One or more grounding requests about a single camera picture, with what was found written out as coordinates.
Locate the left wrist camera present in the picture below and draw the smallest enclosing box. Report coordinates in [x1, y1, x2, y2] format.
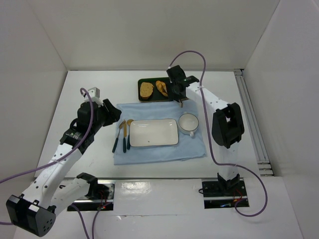
[88, 87, 100, 98]

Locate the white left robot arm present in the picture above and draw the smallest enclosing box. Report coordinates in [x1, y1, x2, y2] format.
[6, 99, 122, 237]

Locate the gold spoon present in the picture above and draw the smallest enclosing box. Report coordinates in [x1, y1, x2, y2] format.
[127, 119, 134, 150]

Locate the white bowl with handles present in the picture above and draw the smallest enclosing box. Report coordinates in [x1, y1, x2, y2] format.
[178, 113, 199, 137]

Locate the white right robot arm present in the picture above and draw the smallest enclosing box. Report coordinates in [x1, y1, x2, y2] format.
[166, 65, 245, 192]

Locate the large bread slice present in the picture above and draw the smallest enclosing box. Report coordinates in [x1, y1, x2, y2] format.
[140, 82, 154, 99]

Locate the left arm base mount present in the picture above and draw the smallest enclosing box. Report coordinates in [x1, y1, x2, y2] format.
[72, 179, 115, 212]

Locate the aluminium rail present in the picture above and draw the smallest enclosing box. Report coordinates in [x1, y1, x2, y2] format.
[234, 69, 275, 177]

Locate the white rectangular plate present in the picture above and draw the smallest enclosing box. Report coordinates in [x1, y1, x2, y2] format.
[130, 119, 179, 147]

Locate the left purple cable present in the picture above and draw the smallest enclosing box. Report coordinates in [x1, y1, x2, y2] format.
[0, 87, 108, 239]

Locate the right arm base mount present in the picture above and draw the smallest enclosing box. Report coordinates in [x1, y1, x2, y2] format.
[198, 179, 250, 209]

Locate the gold knife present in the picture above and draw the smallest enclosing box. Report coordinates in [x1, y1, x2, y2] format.
[123, 120, 127, 153]

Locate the dark green tray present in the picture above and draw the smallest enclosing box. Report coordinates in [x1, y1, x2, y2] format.
[138, 77, 192, 103]

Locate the striped bread roll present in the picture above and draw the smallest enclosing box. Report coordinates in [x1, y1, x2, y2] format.
[156, 81, 167, 97]

